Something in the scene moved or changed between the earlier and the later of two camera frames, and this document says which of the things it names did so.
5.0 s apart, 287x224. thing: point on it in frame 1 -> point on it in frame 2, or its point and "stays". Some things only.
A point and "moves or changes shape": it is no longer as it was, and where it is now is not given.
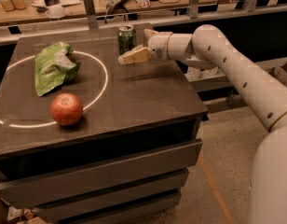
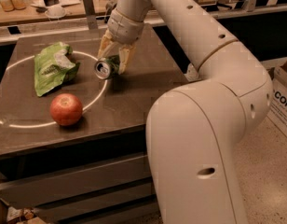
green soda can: (127, 38) moves or changes shape
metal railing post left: (88, 0) stays
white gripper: (158, 46) -> (124, 28)
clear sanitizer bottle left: (193, 75) stays
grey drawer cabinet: (128, 159) stays
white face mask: (56, 11) stays
